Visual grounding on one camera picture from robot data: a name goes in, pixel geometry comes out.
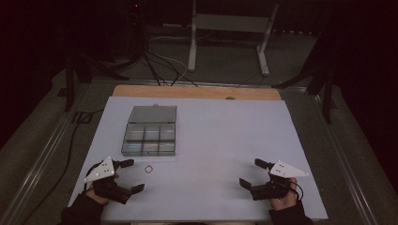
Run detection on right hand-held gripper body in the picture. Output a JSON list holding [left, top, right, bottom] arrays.
[[250, 160, 310, 202]]

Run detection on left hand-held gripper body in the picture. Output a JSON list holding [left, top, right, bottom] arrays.
[[84, 157, 132, 205]]

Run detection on person's left hand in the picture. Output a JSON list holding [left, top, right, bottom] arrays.
[[84, 187, 111, 206]]

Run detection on person's right hand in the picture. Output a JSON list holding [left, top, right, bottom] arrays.
[[270, 177, 299, 211]]

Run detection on clear plastic compartment box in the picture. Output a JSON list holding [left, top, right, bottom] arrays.
[[120, 104, 178, 158]]

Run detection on white table cover sheet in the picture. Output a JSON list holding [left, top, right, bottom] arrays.
[[68, 96, 329, 222]]

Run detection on black stand legs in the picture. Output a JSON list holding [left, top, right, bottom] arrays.
[[271, 59, 339, 125], [56, 40, 130, 113]]

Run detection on white metal stand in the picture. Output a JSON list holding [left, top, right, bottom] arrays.
[[187, 0, 281, 77]]

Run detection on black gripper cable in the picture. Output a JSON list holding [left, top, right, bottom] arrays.
[[289, 180, 305, 202], [82, 161, 102, 192]]

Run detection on black floor cable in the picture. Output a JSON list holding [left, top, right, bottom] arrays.
[[20, 108, 105, 225]]

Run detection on metal floor rail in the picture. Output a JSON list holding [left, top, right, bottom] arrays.
[[308, 92, 379, 225], [0, 83, 92, 225]]

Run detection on bundle of floor cables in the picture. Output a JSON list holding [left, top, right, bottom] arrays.
[[125, 31, 199, 88]]

